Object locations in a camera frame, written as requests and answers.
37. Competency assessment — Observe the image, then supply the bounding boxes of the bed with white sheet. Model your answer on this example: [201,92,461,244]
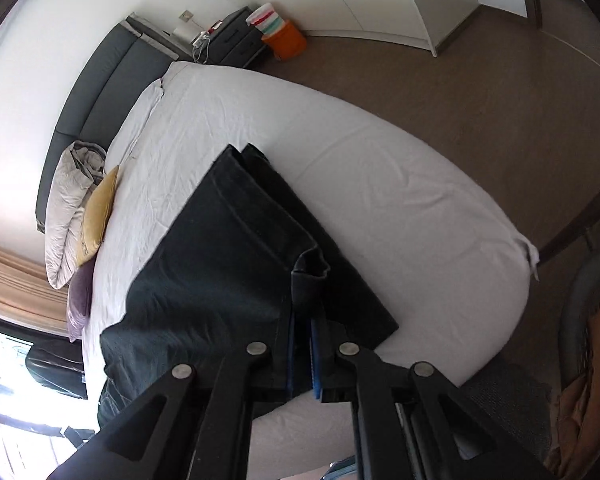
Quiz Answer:
[78,58,541,480]

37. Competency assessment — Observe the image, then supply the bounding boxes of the dark grey padded headboard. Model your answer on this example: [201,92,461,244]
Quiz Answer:
[35,24,189,233]

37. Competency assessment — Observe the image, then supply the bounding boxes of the black jacket on chair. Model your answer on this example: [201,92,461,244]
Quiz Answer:
[26,340,87,400]

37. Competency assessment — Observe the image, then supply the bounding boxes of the black denim pants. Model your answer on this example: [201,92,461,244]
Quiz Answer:
[97,145,398,425]

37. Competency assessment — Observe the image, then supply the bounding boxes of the purple cushion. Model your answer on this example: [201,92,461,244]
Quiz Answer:
[66,259,95,342]

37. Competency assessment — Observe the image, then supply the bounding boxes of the light blue gripper handle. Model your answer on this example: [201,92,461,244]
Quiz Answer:
[321,456,358,480]

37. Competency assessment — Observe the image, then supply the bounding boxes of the folded beige duvet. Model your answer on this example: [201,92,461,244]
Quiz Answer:
[44,140,106,289]

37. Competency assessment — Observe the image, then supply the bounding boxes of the beige curtain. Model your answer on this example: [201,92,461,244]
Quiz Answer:
[0,249,68,337]

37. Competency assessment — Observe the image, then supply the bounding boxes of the orange storage box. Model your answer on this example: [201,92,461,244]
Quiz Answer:
[262,20,308,61]

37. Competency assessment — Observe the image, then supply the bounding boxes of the striped white bin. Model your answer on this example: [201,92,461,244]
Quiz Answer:
[246,3,285,36]

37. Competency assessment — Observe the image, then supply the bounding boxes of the dark grey nightstand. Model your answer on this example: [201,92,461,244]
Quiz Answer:
[193,6,273,68]

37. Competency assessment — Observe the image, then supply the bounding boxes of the white pillow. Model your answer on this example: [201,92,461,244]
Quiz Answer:
[105,78,163,174]

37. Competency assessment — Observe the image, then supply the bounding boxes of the yellow cushion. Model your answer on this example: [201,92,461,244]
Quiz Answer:
[76,166,119,266]

